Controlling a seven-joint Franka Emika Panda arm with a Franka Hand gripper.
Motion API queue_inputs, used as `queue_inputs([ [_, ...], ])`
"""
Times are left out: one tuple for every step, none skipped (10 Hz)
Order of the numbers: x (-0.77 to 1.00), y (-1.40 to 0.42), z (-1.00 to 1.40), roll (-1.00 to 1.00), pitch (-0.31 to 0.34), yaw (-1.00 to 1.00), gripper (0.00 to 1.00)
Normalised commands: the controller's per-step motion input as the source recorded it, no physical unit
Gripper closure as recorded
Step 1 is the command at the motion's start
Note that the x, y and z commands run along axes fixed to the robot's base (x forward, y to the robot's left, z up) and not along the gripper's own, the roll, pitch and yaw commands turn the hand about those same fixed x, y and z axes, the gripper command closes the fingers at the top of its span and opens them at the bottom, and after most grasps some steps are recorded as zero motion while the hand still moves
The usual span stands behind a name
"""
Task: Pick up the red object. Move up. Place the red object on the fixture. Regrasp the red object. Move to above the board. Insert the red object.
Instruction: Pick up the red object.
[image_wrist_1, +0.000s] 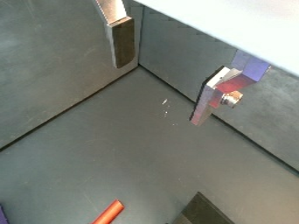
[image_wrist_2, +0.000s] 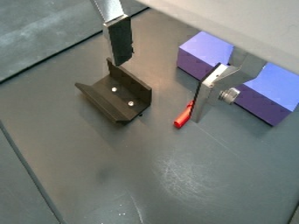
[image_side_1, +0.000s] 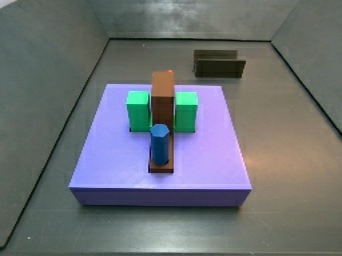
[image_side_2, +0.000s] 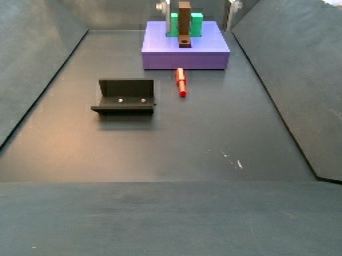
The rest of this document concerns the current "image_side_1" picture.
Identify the purple board base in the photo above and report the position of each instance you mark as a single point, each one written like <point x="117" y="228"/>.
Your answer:
<point x="111" y="175"/>

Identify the blue hexagonal peg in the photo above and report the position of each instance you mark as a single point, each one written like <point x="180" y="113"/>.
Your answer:
<point x="160" y="133"/>

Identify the brown L-shaped block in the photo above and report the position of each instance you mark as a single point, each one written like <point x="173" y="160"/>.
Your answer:
<point x="162" y="111"/>

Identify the right green block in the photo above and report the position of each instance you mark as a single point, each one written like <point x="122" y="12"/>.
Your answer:
<point x="186" y="110"/>

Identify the green block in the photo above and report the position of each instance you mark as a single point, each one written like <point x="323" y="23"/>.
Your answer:
<point x="138" y="108"/>
<point x="186" y="110"/>

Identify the left green block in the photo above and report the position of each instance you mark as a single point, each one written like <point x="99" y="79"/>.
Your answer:
<point x="138" y="108"/>

